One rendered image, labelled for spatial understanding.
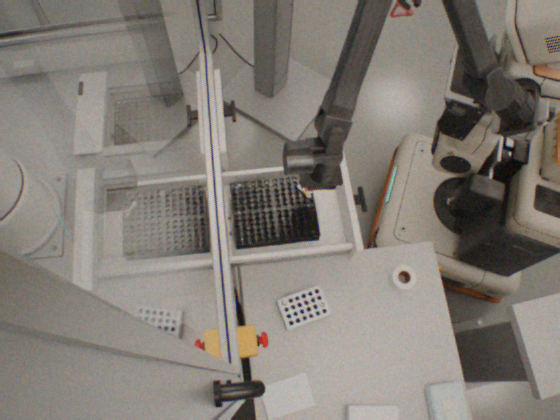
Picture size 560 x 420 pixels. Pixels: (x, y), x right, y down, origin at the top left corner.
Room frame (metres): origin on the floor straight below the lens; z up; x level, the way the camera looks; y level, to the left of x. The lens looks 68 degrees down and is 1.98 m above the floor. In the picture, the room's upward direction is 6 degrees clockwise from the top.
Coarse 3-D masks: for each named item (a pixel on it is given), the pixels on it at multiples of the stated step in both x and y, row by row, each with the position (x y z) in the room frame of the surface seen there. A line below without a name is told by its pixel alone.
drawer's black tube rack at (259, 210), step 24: (240, 192) 0.47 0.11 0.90; (264, 192) 0.47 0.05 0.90; (288, 192) 0.48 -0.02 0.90; (240, 216) 0.40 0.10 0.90; (264, 216) 0.40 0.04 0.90; (288, 216) 0.41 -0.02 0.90; (240, 240) 0.33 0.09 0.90; (264, 240) 0.34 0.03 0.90; (288, 240) 0.36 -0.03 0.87; (312, 240) 0.36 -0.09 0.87
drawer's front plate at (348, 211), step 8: (344, 160) 0.58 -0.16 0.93; (344, 168) 0.56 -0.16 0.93; (344, 176) 0.53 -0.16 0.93; (344, 184) 0.51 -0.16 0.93; (344, 192) 0.49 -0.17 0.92; (344, 200) 0.48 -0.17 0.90; (352, 200) 0.47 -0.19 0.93; (344, 208) 0.46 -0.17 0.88; (352, 208) 0.44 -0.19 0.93; (344, 216) 0.44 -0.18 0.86; (352, 216) 0.42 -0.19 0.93; (344, 224) 0.43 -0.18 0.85; (352, 224) 0.40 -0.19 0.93; (352, 232) 0.38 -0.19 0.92; (360, 232) 0.38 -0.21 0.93; (352, 240) 0.36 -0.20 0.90; (360, 240) 0.36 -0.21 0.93; (352, 248) 0.35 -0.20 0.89; (360, 248) 0.34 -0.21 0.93; (352, 256) 0.33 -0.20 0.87
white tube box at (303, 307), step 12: (312, 288) 0.25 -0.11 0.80; (288, 300) 0.21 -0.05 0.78; (300, 300) 0.21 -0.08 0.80; (312, 300) 0.22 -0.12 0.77; (324, 300) 0.22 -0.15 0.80; (288, 312) 0.18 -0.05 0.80; (300, 312) 0.19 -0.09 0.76; (312, 312) 0.18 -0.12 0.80; (324, 312) 0.19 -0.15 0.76; (288, 324) 0.15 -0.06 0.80; (300, 324) 0.15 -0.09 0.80
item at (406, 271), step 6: (396, 270) 0.32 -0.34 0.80; (402, 270) 0.33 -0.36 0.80; (408, 270) 0.33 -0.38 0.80; (390, 276) 0.31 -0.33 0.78; (396, 276) 0.31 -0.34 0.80; (408, 276) 0.31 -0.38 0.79; (414, 276) 0.31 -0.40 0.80; (390, 282) 0.29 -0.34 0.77; (396, 282) 0.29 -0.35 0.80; (402, 282) 0.29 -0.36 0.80; (408, 282) 0.29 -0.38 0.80; (414, 282) 0.29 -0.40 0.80; (396, 288) 0.28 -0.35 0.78; (402, 288) 0.27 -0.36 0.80; (408, 288) 0.28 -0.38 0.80
